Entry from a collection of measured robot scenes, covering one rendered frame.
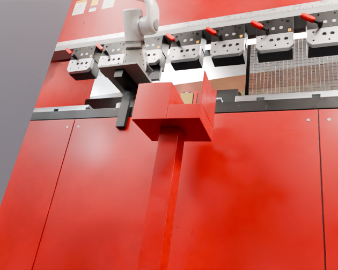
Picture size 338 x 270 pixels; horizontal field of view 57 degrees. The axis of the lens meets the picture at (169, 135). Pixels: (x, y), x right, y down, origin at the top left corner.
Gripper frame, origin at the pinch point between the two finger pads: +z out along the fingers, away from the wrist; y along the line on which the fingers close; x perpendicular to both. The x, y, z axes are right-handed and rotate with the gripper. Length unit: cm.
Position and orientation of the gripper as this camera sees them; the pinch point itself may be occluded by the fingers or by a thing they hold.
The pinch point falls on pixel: (137, 83)
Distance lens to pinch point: 143.3
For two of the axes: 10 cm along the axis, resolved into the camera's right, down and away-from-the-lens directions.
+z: 0.4, 9.6, 2.8
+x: -2.7, 2.8, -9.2
